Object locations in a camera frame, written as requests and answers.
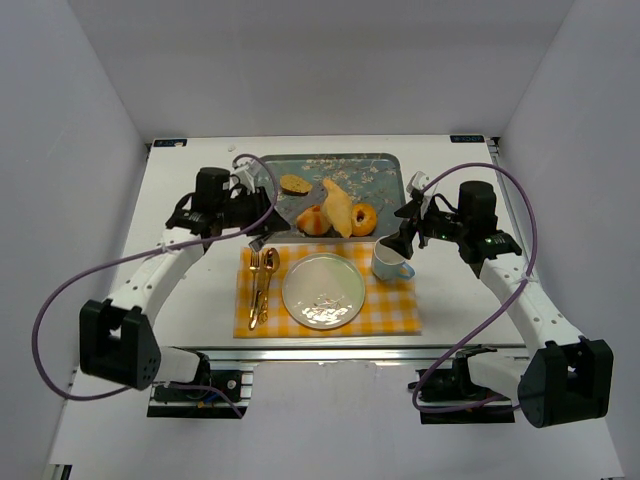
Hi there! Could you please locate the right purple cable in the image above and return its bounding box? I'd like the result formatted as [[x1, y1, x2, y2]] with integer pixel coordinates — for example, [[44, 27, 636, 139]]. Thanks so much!
[[410, 162, 537, 413]]

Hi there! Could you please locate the left blue corner label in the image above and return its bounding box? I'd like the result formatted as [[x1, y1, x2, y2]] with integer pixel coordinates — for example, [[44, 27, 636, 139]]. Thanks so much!
[[152, 138, 187, 148]]

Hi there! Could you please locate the right blue corner label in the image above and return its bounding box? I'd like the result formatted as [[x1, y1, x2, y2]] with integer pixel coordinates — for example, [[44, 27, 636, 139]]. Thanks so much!
[[449, 134, 485, 143]]

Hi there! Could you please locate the long pale bread loaf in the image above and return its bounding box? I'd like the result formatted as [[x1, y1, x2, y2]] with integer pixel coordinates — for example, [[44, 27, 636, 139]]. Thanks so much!
[[321, 178, 352, 238]]

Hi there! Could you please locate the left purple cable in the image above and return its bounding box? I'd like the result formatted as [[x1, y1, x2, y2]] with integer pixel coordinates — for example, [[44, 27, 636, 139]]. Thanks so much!
[[31, 153, 279, 418]]

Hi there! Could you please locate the brown seeded bread slice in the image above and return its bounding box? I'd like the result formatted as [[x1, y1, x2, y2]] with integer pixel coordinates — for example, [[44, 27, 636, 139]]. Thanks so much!
[[279, 174, 313, 195]]

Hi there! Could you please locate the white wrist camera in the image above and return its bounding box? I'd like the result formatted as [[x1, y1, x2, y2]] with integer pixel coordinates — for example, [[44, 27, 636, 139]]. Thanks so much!
[[232, 157, 261, 193], [406, 171, 430, 194]]

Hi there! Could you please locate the white green round plate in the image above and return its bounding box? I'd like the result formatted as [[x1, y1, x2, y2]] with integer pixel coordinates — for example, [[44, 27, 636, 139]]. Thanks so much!
[[281, 253, 366, 331]]

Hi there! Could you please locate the gold spoon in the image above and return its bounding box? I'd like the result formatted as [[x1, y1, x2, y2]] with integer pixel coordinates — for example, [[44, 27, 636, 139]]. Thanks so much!
[[258, 248, 280, 324]]

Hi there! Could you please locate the gold fork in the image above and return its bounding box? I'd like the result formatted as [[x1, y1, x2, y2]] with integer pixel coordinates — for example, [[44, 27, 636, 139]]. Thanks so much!
[[249, 251, 261, 331]]

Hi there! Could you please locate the round striped bread bun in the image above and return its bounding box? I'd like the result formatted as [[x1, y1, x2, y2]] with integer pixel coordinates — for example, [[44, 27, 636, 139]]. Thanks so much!
[[296, 205, 331, 237]]

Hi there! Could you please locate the blue corner label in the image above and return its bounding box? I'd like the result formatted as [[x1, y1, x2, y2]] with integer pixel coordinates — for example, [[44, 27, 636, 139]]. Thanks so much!
[[449, 134, 485, 143], [152, 138, 187, 148]]

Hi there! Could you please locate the aluminium table front rail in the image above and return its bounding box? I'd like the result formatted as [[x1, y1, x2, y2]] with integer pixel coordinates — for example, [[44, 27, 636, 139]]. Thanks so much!
[[89, 344, 531, 369]]

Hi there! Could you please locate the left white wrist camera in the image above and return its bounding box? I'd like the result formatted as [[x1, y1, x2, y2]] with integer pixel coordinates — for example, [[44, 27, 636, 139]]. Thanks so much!
[[232, 157, 261, 193]]

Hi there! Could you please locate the purple cable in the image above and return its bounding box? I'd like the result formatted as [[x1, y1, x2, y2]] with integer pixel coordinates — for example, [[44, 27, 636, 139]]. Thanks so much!
[[410, 162, 537, 413], [31, 153, 279, 418]]

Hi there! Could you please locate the white blue mug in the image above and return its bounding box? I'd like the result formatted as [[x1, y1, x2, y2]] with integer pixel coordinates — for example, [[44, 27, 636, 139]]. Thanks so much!
[[371, 241, 415, 281]]

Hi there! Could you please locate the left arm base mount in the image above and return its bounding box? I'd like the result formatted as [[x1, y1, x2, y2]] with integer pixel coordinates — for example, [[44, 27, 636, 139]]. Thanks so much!
[[146, 352, 253, 419]]

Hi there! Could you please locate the blue floral tray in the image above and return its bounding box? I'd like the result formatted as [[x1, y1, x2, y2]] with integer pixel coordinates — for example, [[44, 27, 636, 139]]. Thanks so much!
[[255, 153, 405, 243]]

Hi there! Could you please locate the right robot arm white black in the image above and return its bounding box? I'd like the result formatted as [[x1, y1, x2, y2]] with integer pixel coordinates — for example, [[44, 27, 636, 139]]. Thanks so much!
[[381, 173, 614, 428]]

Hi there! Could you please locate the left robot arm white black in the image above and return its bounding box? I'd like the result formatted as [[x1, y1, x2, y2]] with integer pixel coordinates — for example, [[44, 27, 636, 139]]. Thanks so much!
[[79, 156, 289, 390]]

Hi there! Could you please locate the orange bagel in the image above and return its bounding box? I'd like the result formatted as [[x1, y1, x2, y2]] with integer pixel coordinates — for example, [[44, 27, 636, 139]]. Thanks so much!
[[351, 203, 377, 237]]

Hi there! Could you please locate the gold knife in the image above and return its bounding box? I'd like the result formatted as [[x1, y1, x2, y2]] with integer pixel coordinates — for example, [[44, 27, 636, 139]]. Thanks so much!
[[250, 256, 267, 328]]

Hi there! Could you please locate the yellow checkered placemat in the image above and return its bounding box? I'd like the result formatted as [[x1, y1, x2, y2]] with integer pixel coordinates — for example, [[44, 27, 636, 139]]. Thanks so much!
[[234, 242, 422, 338]]

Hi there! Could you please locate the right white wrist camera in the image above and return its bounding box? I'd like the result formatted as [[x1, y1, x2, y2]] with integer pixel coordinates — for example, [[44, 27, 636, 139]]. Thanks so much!
[[406, 171, 430, 194]]

